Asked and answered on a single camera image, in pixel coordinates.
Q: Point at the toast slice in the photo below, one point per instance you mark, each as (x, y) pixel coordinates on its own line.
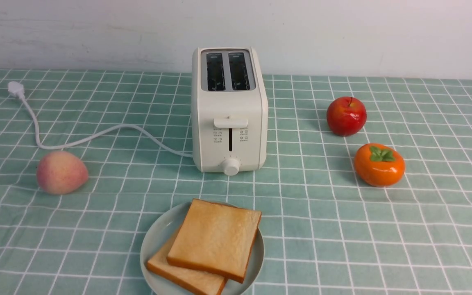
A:
(216, 238)
(197, 282)

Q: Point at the white two-slot toaster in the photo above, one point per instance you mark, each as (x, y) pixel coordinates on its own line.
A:
(229, 110)

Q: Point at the red apple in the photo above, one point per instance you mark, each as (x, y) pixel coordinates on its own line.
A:
(346, 116)

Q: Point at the orange persimmon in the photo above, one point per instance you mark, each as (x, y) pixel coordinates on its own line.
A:
(379, 165)

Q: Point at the light green round plate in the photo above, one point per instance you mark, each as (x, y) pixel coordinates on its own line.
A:
(161, 231)

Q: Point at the pink peach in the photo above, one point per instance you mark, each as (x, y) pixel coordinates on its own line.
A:
(61, 173)

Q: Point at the green checked tablecloth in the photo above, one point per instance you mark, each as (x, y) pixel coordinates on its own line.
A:
(325, 231)

